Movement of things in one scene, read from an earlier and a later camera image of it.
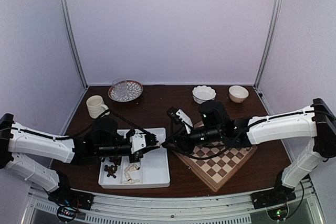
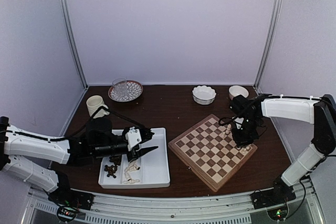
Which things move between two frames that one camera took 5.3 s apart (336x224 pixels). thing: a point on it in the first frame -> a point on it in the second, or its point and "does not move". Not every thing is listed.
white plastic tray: x=152 y=171 does not move
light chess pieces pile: x=132 y=167 does not move
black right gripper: x=182 y=140 -> x=241 y=141
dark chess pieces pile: x=112 y=169 does not move
